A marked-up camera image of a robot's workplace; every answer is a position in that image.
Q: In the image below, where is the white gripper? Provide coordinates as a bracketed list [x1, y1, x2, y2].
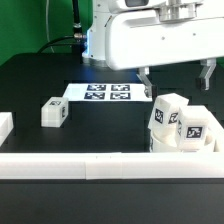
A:
[105, 0, 224, 98]

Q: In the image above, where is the white marker sheet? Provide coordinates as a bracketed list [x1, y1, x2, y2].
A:
[63, 83, 152, 102]

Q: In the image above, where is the white front fence bar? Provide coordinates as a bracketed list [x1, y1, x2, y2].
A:
[0, 152, 224, 180]

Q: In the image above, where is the white left fence bar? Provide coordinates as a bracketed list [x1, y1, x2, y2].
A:
[0, 112, 14, 147]

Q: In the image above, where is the black cable with connector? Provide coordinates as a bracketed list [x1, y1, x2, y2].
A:
[36, 0, 88, 54]

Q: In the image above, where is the thin white cable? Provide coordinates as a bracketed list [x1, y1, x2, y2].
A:
[45, 0, 55, 54]

